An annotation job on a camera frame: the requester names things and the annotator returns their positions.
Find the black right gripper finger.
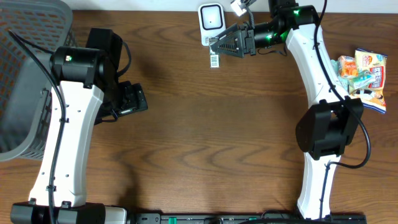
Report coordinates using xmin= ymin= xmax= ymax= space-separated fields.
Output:
xmin=215 ymin=23 xmax=239 ymax=40
xmin=210 ymin=30 xmax=244 ymax=58

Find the dark green round-label box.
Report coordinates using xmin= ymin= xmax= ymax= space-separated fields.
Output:
xmin=209 ymin=37 xmax=220 ymax=68

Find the orange tissue pack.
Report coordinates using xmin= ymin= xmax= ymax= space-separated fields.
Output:
xmin=338 ymin=55 xmax=359 ymax=79

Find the mint green wipes pack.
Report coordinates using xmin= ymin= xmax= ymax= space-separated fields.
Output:
xmin=330 ymin=60 xmax=349 ymax=91

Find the teal tissue pack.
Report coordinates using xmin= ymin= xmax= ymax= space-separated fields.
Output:
xmin=348 ymin=70 xmax=376 ymax=90

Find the yellow snack chip bag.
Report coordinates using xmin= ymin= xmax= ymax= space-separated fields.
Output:
xmin=349 ymin=49 xmax=388 ymax=114

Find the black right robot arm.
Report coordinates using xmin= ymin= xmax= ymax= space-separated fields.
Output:
xmin=208 ymin=1 xmax=363 ymax=221

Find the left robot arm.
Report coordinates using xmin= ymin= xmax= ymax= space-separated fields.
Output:
xmin=10 ymin=28 xmax=148 ymax=224

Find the white barcode scanner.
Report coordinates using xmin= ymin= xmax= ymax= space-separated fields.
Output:
xmin=198 ymin=3 xmax=226 ymax=47

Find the grey plastic mesh basket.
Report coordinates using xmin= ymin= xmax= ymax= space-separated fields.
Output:
xmin=1 ymin=0 xmax=77 ymax=161

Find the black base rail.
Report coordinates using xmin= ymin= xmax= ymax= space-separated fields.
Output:
xmin=126 ymin=210 xmax=368 ymax=224

